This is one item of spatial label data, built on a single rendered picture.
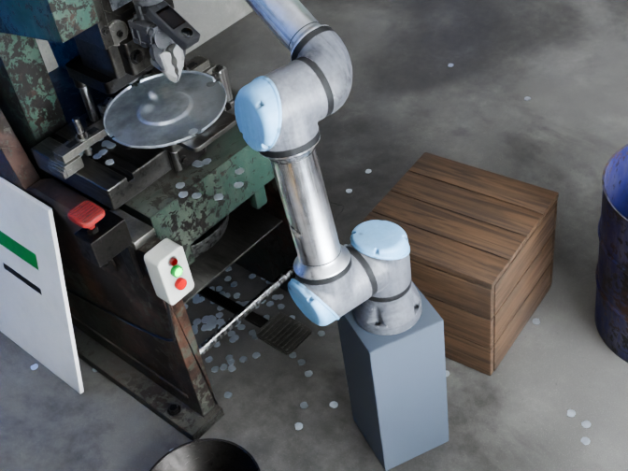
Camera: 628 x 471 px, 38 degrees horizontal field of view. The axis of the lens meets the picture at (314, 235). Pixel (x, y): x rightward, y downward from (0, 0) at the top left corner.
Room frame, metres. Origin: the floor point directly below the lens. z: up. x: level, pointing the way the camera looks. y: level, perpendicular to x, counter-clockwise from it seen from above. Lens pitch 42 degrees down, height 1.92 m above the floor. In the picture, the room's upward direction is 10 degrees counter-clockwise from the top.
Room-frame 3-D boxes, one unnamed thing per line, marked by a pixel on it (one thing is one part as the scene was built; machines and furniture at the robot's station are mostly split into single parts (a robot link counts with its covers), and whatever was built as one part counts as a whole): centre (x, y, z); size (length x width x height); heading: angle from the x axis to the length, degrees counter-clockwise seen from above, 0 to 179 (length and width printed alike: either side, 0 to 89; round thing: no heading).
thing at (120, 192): (1.88, 0.37, 0.68); 0.45 x 0.30 x 0.06; 132
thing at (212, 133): (1.75, 0.25, 0.72); 0.25 x 0.14 x 0.14; 42
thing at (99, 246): (1.50, 0.45, 0.62); 0.10 x 0.06 x 0.20; 132
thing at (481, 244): (1.74, -0.37, 0.18); 0.40 x 0.38 x 0.35; 48
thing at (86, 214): (1.48, 0.46, 0.72); 0.07 x 0.06 x 0.08; 42
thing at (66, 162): (1.76, 0.50, 0.76); 0.17 x 0.06 x 0.10; 132
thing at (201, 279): (1.88, 0.38, 0.31); 0.43 x 0.42 x 0.01; 132
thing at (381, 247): (1.35, -0.13, 0.62); 0.13 x 0.12 x 0.14; 120
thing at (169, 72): (1.73, 0.26, 0.93); 0.06 x 0.03 x 0.09; 42
